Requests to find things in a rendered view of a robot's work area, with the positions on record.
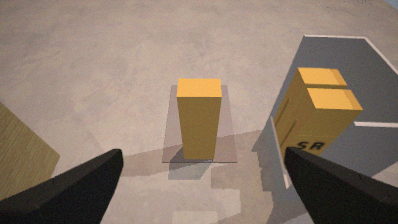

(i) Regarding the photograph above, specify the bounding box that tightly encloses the grey open bin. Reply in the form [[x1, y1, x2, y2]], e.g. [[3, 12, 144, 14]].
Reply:
[[264, 35, 398, 203]]

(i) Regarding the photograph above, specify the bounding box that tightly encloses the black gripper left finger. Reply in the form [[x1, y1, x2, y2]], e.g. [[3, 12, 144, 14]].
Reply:
[[0, 149, 123, 224]]

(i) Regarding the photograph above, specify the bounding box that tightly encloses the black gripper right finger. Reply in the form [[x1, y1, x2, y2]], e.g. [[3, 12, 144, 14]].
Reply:
[[283, 147, 398, 224]]

